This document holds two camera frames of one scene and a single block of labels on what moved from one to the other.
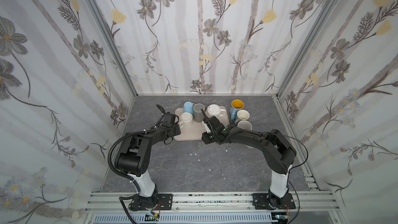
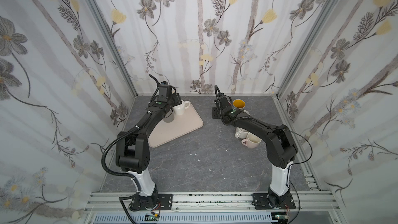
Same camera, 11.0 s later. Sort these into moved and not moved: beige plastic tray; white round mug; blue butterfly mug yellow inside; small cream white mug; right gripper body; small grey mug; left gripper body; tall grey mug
Moved: tall grey mug; left gripper body; beige plastic tray; right gripper body; small cream white mug; white round mug
Not moved: small grey mug; blue butterfly mug yellow inside
